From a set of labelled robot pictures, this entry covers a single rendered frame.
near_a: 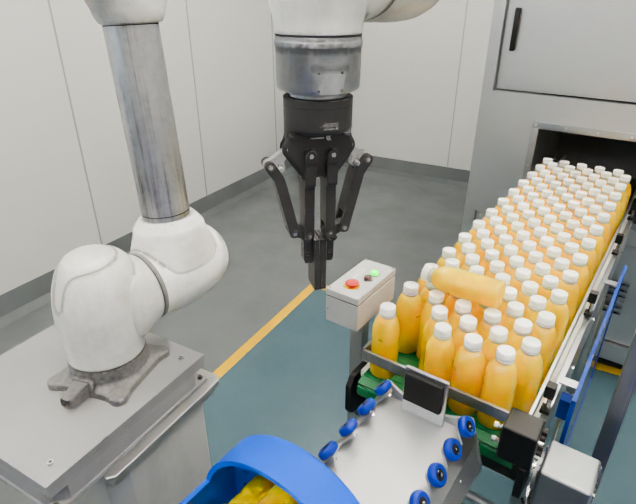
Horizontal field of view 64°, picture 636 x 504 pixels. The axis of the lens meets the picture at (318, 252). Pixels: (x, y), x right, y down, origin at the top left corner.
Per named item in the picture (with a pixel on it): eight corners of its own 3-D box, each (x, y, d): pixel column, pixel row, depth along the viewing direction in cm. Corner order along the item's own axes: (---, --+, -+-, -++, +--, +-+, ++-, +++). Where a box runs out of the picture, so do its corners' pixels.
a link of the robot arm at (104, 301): (48, 352, 104) (20, 257, 94) (125, 312, 117) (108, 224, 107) (93, 385, 95) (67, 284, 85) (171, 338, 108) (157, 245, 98)
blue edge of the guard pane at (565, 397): (514, 528, 142) (552, 393, 119) (577, 373, 200) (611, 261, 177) (533, 539, 139) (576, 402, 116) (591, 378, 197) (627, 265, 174)
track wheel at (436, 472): (443, 475, 100) (452, 475, 99) (435, 493, 97) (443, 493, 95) (431, 457, 99) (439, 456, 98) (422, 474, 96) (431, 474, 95)
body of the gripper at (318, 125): (287, 100, 50) (289, 189, 54) (368, 96, 52) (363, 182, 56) (271, 88, 56) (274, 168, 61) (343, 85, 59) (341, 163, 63)
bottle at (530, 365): (534, 422, 118) (551, 358, 109) (503, 419, 118) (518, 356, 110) (527, 400, 124) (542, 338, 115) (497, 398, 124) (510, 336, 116)
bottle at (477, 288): (507, 287, 126) (437, 267, 136) (505, 277, 120) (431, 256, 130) (497, 313, 124) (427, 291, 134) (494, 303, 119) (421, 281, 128)
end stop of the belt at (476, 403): (363, 359, 130) (363, 350, 128) (364, 358, 130) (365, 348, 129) (522, 430, 109) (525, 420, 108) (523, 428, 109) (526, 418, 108)
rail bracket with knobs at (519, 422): (485, 456, 109) (492, 421, 104) (496, 435, 114) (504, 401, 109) (532, 480, 104) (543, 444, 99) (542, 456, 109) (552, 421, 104)
